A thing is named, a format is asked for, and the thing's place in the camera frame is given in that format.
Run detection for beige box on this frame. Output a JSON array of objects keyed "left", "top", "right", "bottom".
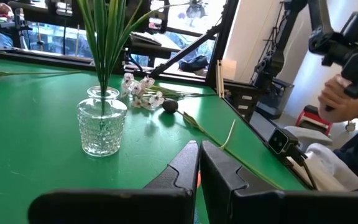
[{"left": 222, "top": 58, "right": 237, "bottom": 81}]

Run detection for green artificial grass bunch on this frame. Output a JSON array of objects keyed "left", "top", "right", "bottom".
[{"left": 76, "top": 0, "right": 191, "bottom": 118}]

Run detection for dark blue bag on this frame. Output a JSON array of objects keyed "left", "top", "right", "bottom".
[{"left": 178, "top": 55, "right": 210, "bottom": 74}]

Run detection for black artificial tulip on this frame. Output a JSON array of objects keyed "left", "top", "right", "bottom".
[{"left": 162, "top": 98, "right": 284, "bottom": 190}]

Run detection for white cloth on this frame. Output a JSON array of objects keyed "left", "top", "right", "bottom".
[{"left": 286, "top": 142, "right": 358, "bottom": 192}]

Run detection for white artificial flower bunch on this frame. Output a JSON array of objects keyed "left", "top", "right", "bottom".
[{"left": 119, "top": 72, "right": 216, "bottom": 110}]

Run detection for pale grey seat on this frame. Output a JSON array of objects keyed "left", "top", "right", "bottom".
[{"left": 284, "top": 126, "right": 334, "bottom": 147}]

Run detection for red step stool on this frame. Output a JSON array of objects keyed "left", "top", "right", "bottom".
[{"left": 295, "top": 105, "right": 334, "bottom": 137}]

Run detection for black camera cable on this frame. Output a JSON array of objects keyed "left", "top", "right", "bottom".
[{"left": 287, "top": 146, "right": 319, "bottom": 191}]

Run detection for small black camera box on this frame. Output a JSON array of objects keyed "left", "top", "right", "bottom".
[{"left": 267, "top": 127, "right": 300, "bottom": 156}]

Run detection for black box with white labels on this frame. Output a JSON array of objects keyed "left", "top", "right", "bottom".
[{"left": 228, "top": 81, "right": 262, "bottom": 122}]

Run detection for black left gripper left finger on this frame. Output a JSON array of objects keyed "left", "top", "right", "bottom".
[{"left": 28, "top": 139, "right": 200, "bottom": 224}]

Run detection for person's hand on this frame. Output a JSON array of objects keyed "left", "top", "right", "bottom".
[{"left": 317, "top": 74, "right": 358, "bottom": 123}]

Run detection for light wooden strips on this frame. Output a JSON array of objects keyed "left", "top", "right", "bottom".
[{"left": 215, "top": 59, "right": 226, "bottom": 99}]

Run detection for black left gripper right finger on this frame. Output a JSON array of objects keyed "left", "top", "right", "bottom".
[{"left": 199, "top": 139, "right": 358, "bottom": 224}]

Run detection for clear textured glass vase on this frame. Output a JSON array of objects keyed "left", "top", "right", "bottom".
[{"left": 76, "top": 86, "right": 128, "bottom": 157}]

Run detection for dark plastic bin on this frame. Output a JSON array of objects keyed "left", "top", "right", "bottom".
[{"left": 255, "top": 77, "right": 295, "bottom": 121}]

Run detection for green table mat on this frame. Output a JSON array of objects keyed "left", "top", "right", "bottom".
[{"left": 0, "top": 58, "right": 307, "bottom": 224}]

